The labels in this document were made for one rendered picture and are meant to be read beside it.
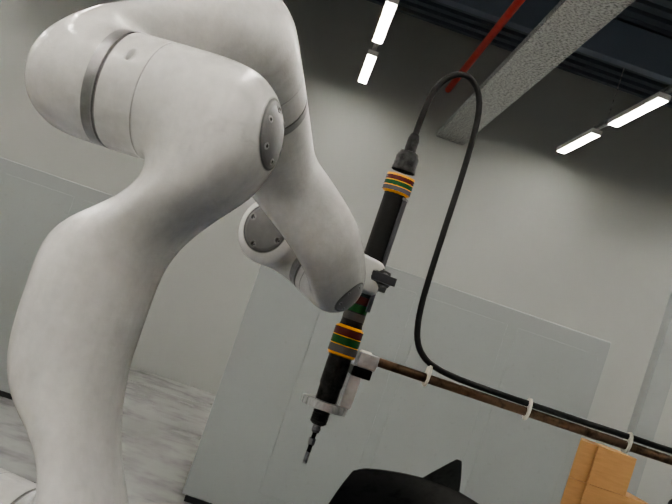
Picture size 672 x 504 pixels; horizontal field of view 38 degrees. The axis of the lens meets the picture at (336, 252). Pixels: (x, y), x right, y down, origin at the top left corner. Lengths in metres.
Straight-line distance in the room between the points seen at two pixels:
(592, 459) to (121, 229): 8.85
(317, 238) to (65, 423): 0.42
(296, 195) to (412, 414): 6.00
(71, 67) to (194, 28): 0.12
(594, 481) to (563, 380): 2.40
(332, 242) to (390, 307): 5.88
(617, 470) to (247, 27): 8.82
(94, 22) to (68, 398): 0.31
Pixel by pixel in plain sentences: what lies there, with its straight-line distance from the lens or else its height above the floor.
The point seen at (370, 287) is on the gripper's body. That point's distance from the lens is 1.34.
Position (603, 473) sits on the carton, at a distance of 9.51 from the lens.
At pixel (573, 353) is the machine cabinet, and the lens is 7.25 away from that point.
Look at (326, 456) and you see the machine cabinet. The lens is 7.02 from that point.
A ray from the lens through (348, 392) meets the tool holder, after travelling 1.44.
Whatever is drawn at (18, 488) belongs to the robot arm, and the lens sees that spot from 0.83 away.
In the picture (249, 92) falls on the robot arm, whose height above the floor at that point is 1.74.
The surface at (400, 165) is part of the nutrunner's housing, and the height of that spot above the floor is 1.84.
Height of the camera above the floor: 1.60
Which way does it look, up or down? 3 degrees up
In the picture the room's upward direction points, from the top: 19 degrees clockwise
